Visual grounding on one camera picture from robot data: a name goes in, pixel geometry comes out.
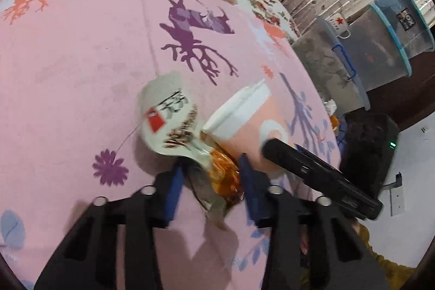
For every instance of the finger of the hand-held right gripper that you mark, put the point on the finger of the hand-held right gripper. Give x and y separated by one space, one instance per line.
302 149
292 162

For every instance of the crumpled white paper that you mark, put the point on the crumpled white paper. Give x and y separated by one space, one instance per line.
329 105

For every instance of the dark wooden door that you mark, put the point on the dark wooden door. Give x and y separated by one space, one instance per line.
414 89

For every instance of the clear box with teal lid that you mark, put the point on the clear box with teal lid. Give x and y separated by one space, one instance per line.
377 48

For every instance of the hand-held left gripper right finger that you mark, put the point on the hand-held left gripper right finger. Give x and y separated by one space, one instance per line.
253 198

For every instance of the pink printed bed sheet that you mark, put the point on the pink printed bed sheet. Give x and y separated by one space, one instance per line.
85 72

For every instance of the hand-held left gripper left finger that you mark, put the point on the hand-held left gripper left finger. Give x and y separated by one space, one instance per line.
173 198

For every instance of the white mug with red star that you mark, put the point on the white mug with red star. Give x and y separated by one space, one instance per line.
338 23

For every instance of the black wall plug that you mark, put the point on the black wall plug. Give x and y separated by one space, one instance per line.
397 179

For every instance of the storage box with blue lid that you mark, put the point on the storage box with blue lid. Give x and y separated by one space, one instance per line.
319 55

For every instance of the pink paper cup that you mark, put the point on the pink paper cup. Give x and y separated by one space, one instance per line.
248 130

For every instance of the orange plastic wrapper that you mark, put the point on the orange plastic wrapper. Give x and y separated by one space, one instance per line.
222 174

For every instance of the clear box with picture sticker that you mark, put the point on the clear box with picture sticker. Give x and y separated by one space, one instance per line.
390 11

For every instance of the white printed snack wrapper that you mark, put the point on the white printed snack wrapper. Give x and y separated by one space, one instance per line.
163 120

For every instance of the black box with green light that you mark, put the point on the black box with green light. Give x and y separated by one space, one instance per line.
367 147

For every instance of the white wall socket plate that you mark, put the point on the white wall socket plate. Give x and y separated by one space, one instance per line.
397 201

